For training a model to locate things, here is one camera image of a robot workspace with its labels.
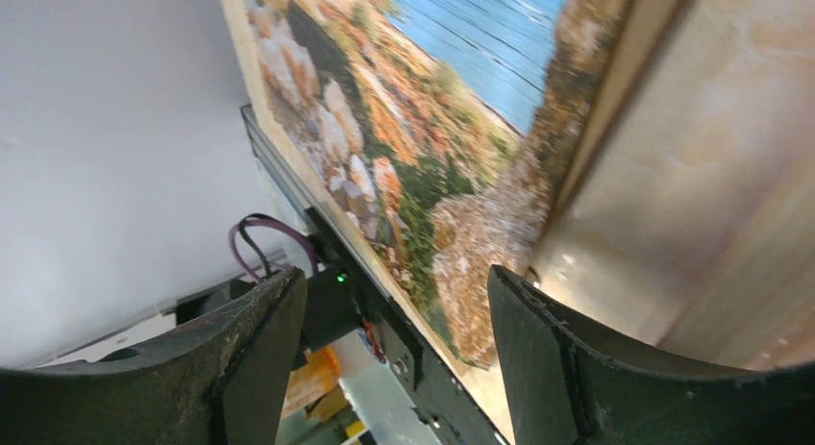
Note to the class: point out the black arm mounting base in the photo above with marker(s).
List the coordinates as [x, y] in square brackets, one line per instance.
[436, 399]

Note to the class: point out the landscape beach photo print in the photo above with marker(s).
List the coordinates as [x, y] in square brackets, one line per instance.
[523, 75]

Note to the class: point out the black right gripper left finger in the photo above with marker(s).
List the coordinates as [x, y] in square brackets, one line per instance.
[217, 379]

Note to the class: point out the pink wooden picture frame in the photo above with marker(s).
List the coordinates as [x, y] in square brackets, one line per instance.
[687, 218]

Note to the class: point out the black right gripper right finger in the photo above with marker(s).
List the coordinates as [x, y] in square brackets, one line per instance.
[570, 379]

